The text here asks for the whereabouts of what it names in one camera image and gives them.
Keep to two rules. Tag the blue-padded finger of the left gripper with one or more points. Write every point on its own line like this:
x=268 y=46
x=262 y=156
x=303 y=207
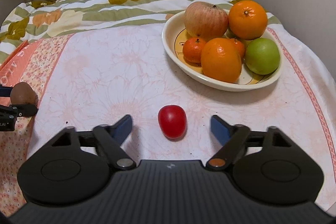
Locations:
x=5 y=91
x=26 y=110

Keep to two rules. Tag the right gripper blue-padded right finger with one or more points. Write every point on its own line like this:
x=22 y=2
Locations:
x=232 y=138

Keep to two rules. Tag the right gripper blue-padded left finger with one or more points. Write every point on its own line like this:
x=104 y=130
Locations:
x=109 y=140

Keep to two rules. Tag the brown kiwi fruit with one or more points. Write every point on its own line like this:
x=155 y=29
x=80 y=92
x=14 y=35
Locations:
x=22 y=93

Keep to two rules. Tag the large orange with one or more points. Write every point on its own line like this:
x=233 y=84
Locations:
x=247 y=20
x=221 y=61

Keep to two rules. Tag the large green apple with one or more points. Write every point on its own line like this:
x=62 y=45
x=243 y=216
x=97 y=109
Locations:
x=262 y=56

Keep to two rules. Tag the small mandarin orange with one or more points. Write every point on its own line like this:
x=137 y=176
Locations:
x=240 y=47
x=192 y=49

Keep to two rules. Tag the pink floral towel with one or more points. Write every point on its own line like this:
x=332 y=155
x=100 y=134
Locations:
x=102 y=75

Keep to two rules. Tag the grey bed headboard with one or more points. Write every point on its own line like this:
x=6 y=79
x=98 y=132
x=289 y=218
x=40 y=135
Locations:
x=6 y=7

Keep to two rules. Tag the cream ceramic fruit plate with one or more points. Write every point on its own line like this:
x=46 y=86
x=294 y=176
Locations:
x=174 y=35

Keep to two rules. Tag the red yellow apple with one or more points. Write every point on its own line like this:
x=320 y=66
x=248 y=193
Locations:
x=205 y=20

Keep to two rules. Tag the floral striped green comforter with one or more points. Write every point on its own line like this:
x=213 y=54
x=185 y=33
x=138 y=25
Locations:
x=44 y=19

